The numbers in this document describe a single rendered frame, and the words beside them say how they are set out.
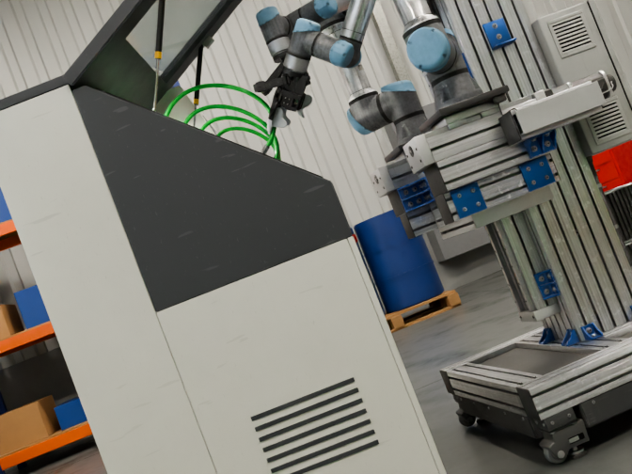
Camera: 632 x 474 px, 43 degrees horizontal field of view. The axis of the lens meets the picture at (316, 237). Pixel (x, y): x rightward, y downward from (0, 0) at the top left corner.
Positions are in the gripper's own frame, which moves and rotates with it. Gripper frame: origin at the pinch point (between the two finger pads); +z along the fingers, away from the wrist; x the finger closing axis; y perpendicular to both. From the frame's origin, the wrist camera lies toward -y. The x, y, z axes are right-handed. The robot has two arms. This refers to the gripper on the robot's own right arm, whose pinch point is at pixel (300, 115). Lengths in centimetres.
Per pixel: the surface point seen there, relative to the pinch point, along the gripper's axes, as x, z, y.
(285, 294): -35, 51, -23
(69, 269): -35, 22, -76
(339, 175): 665, -38, 37
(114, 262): -35, 25, -64
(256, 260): -35, 39, -27
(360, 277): -35, 54, -3
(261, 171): -34.8, 16.8, -16.8
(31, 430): 483, 90, -318
